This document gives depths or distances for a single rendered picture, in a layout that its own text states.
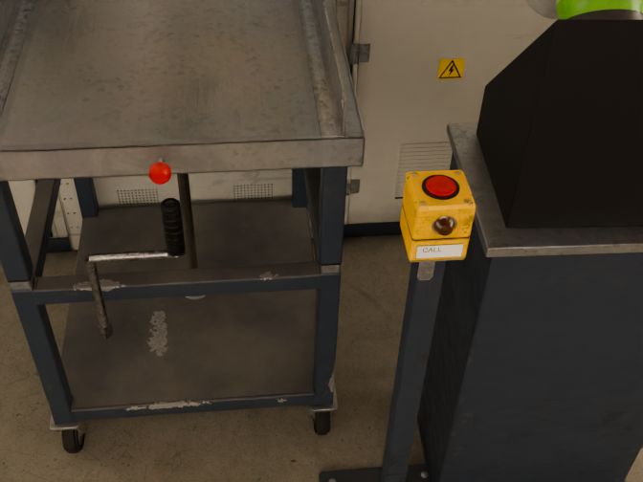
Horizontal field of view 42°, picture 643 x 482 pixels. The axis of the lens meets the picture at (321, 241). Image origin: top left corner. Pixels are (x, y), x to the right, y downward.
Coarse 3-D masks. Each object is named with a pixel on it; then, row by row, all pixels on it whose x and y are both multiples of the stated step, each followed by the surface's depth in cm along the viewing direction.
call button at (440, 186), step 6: (432, 180) 109; (438, 180) 109; (444, 180) 109; (450, 180) 109; (426, 186) 109; (432, 186) 108; (438, 186) 108; (444, 186) 108; (450, 186) 108; (432, 192) 108; (438, 192) 108; (444, 192) 108; (450, 192) 108
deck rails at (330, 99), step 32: (0, 0) 142; (32, 0) 154; (320, 0) 147; (0, 32) 141; (320, 32) 148; (0, 64) 137; (320, 64) 140; (0, 96) 130; (320, 96) 133; (320, 128) 127
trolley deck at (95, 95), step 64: (64, 0) 155; (128, 0) 155; (192, 0) 156; (256, 0) 157; (64, 64) 138; (128, 64) 139; (192, 64) 140; (256, 64) 140; (0, 128) 125; (64, 128) 125; (128, 128) 126; (192, 128) 126; (256, 128) 127
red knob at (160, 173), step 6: (162, 162) 124; (150, 168) 122; (156, 168) 121; (162, 168) 121; (168, 168) 122; (150, 174) 122; (156, 174) 121; (162, 174) 121; (168, 174) 122; (156, 180) 122; (162, 180) 122; (168, 180) 123
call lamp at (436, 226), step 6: (444, 216) 107; (450, 216) 107; (432, 222) 108; (438, 222) 107; (444, 222) 107; (450, 222) 107; (456, 222) 108; (432, 228) 108; (438, 228) 107; (444, 228) 107; (450, 228) 107; (438, 234) 109; (444, 234) 108
